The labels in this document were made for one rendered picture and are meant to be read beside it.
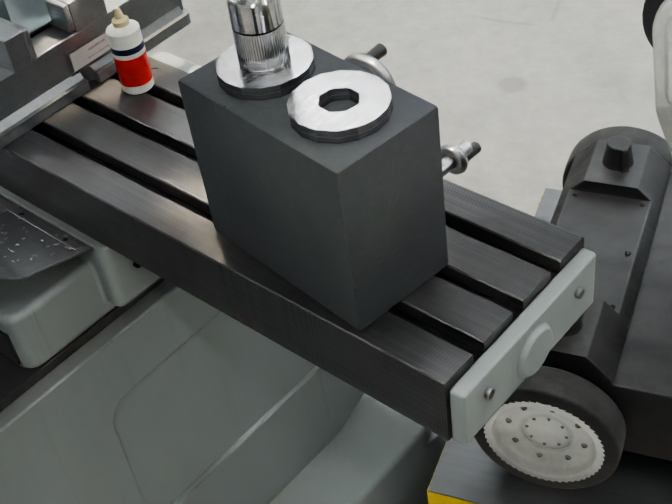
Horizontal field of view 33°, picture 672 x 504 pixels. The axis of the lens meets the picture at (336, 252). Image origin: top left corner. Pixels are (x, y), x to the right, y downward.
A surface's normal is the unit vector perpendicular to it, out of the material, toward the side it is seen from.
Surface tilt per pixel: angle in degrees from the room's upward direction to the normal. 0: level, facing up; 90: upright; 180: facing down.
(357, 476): 0
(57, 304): 90
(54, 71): 90
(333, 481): 0
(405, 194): 90
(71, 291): 90
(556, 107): 0
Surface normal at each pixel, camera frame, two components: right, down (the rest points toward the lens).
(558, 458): -0.37, 0.66
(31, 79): 0.77, 0.37
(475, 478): -0.11, -0.73
